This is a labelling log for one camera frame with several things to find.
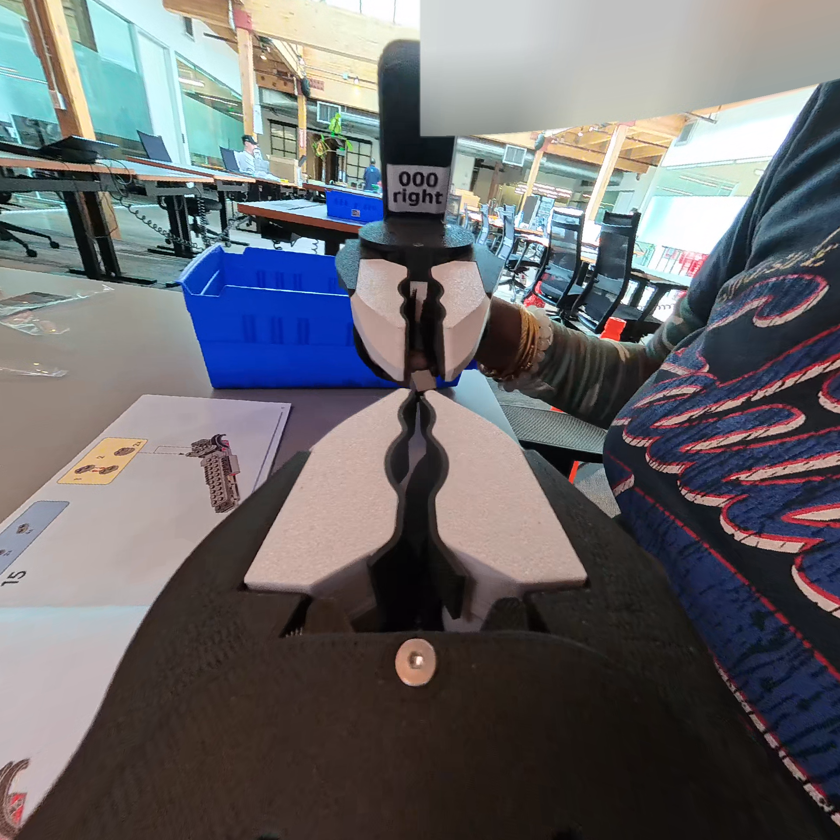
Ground person's right hand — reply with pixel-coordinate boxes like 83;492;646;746
474;297;526;379

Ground lego instruction booklet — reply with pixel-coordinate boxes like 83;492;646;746
0;394;293;832

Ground wooden top office desk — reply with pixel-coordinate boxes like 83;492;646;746
236;199;358;258

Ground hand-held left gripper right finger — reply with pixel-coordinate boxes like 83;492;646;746
413;390;589;624

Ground gold bead bracelets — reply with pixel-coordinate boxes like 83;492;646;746
482;304;557;386

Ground black office chair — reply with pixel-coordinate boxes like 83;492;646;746
535;209;586;309
577;211;643;329

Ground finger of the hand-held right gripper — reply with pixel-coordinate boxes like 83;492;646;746
350;259;421;388
420;262;491;391

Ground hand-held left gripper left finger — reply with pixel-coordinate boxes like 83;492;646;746
244;390;424;632

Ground blue plastic bin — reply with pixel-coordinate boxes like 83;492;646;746
178;245;481;390

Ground person's right forearm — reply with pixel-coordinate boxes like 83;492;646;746
518;315;667;431

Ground green potted plant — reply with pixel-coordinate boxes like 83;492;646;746
310;112;353;160

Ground small blue storage bin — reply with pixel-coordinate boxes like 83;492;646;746
326;188;385;225

